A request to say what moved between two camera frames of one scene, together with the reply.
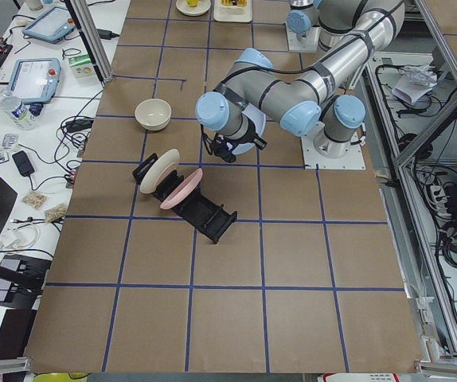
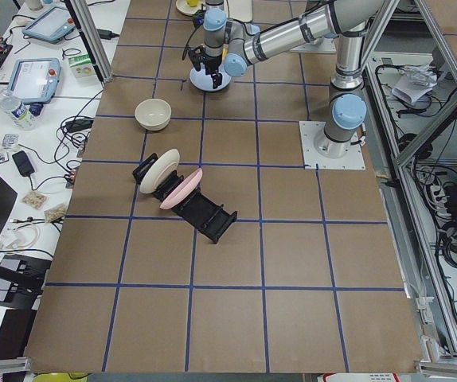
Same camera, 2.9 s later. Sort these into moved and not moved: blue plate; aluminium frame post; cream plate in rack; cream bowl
Moved: blue plate
Not moved: cream plate in rack; cream bowl; aluminium frame post
